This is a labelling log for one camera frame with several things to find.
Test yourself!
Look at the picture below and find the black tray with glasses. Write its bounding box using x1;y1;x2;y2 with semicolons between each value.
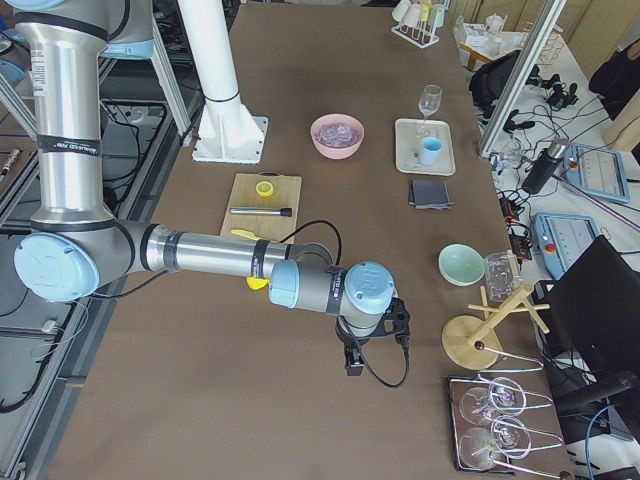
447;377;568;479

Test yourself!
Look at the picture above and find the green bowl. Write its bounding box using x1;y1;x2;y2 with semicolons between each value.
438;244;485;286

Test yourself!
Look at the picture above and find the clear glass jar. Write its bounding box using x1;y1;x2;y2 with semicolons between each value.
484;251;517;302

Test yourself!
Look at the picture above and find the black thermos bottle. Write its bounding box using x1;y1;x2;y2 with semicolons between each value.
522;138;570;195

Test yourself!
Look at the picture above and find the light blue cup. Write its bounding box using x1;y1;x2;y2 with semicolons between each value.
419;136;442;165

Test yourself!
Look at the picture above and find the clear ice cubes pile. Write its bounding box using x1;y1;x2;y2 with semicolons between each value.
314;122;362;149

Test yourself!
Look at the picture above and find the grey folded cloth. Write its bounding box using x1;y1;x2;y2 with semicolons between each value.
409;179;453;211

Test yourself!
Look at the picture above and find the half lemon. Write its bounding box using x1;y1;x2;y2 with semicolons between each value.
255;181;275;198

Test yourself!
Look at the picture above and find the black monitor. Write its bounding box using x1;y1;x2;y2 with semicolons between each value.
532;234;640;401

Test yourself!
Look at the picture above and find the beige serving tray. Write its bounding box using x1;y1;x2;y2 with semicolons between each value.
395;118;456;176

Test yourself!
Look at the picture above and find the blue teach pendant far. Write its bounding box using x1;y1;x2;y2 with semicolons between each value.
563;143;631;204

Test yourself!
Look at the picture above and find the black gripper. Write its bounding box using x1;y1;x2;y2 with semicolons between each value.
335;297;411;376

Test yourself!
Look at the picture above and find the steel muddler black tip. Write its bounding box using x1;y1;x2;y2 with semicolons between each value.
228;206;293;217

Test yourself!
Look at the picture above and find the white wire cup rack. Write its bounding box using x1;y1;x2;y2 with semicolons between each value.
391;0;449;49

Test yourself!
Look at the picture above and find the blue teach pendant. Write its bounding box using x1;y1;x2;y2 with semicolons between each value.
533;212;598;280
563;143;631;204

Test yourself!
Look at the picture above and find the clear wine glass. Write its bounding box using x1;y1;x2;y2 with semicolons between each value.
418;85;442;120

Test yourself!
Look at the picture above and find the yellow plastic knife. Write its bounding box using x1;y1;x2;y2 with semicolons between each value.
230;229;260;240

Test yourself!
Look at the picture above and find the yellow lemon upper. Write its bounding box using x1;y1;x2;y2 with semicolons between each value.
246;277;269;291

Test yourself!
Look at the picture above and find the bamboo cutting board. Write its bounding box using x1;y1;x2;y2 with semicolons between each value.
220;173;302;241

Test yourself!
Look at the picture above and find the blue teach pendant near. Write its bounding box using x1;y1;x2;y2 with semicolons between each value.
533;212;598;280

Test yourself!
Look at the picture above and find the black backpack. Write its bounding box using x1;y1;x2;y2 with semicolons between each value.
469;50;520;119

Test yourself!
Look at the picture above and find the aluminium frame post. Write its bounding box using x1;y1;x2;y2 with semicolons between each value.
478;0;566;158

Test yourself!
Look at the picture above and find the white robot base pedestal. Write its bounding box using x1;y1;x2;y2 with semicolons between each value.
179;0;268;165

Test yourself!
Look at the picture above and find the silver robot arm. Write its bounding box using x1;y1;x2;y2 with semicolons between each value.
12;1;410;375

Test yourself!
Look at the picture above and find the wooden cup tree stand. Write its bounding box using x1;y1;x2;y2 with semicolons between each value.
441;250;550;372

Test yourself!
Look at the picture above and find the pink bowl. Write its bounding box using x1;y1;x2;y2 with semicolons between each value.
310;113;365;160

